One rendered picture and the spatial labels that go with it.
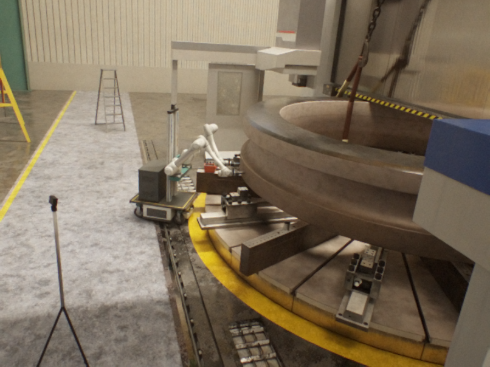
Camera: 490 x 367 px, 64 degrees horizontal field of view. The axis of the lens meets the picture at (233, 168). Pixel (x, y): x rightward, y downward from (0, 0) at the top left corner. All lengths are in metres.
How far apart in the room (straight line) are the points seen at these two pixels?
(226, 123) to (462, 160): 8.37
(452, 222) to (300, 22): 7.30
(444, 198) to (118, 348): 3.45
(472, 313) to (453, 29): 6.04
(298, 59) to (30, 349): 6.69
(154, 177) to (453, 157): 5.17
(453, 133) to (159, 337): 3.53
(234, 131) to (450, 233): 8.42
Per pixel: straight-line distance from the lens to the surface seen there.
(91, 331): 4.51
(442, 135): 1.49
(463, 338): 1.60
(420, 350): 4.62
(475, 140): 1.40
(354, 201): 4.59
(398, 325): 4.48
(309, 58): 8.55
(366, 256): 4.44
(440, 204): 1.52
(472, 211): 1.44
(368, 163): 4.30
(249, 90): 9.57
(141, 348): 4.26
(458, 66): 7.06
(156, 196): 6.29
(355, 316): 4.22
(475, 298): 1.52
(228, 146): 9.72
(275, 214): 5.90
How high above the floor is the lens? 2.92
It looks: 19 degrees down
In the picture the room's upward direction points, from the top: 4 degrees clockwise
